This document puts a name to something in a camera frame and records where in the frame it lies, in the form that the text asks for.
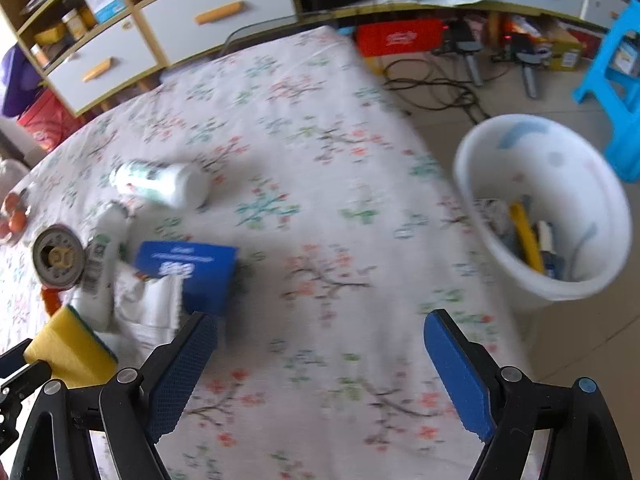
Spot torn blue cardboard box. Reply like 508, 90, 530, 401
534, 220, 564, 280

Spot yellow snack bag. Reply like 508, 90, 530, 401
509, 202, 544, 274

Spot white patterned trash bin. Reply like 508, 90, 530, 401
454, 114, 632, 310

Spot yellow sponge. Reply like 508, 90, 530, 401
23, 306, 117, 389

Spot blue tissue box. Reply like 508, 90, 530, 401
134, 240, 238, 318

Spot white tube bottle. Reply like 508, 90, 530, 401
72, 202, 129, 333

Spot round metal can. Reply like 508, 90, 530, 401
32, 223, 86, 290

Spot white plastic bottle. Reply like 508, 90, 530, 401
110, 159, 210, 210

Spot floral tablecloth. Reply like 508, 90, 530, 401
22, 27, 524, 479

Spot blue plastic stool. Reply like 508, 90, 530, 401
573, 0, 640, 182

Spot red box under cabinet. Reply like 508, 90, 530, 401
355, 18, 445, 58

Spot wooden cabinet with drawers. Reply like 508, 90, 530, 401
1, 0, 628, 116

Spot black cables on floor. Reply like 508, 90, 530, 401
380, 56, 494, 124

